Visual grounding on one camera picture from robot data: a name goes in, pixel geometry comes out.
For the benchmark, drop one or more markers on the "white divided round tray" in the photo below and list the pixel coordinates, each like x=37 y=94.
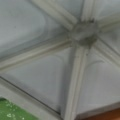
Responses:
x=60 y=59

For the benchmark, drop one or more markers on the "green lettuce piece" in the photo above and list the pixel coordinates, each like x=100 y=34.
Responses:
x=10 y=111

